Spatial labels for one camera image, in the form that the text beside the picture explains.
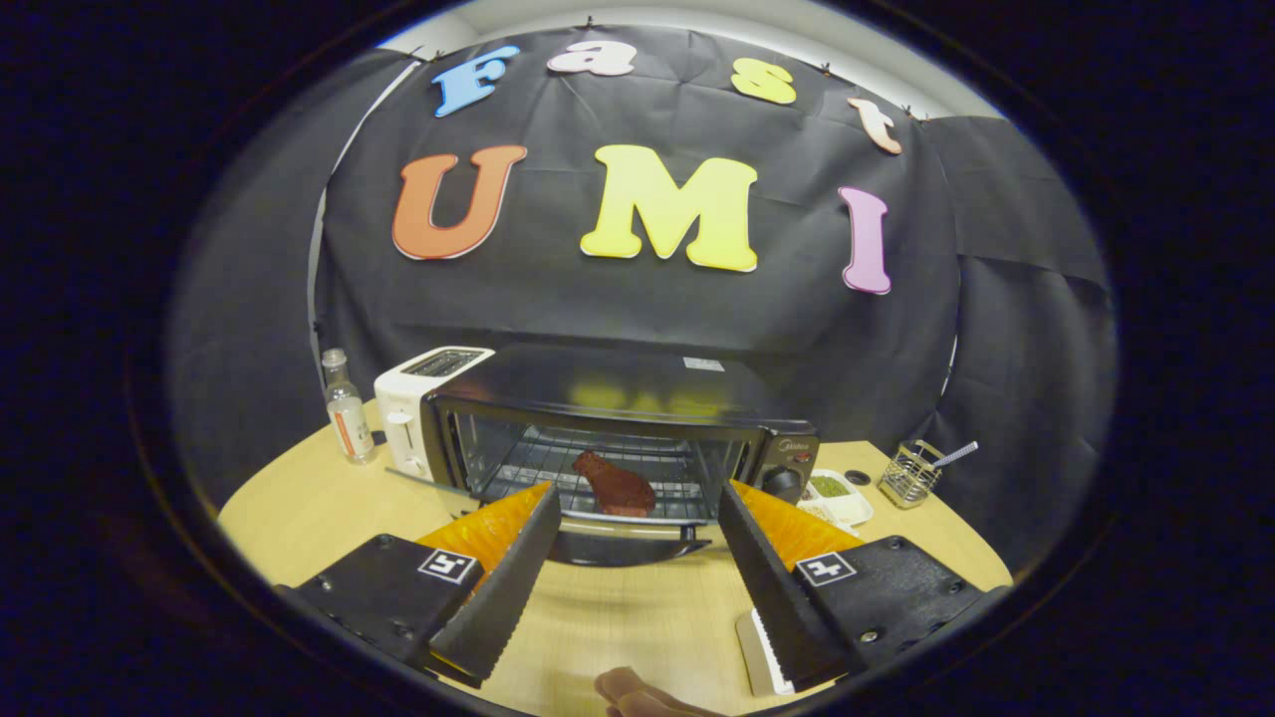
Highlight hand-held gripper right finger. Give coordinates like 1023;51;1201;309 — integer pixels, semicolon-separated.
717;480;1012;693

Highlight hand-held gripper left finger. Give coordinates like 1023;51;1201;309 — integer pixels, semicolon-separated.
277;482;564;688

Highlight red-brown meat slice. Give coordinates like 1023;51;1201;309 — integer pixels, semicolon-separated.
573;450;656;518

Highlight black toaster oven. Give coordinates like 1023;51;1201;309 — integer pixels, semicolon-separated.
386;344;821;569

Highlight white bread toaster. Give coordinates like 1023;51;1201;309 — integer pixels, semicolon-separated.
374;346;496;483

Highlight small white plastic tray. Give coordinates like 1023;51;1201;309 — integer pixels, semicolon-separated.
735;607;798;696

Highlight white divided dish of beans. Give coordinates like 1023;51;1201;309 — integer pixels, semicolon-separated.
797;468;875;534

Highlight clear glass bottle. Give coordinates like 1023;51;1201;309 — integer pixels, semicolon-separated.
321;349;378;465

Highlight wire mesh utensil holder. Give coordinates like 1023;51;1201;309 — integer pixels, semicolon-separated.
879;439;945;510

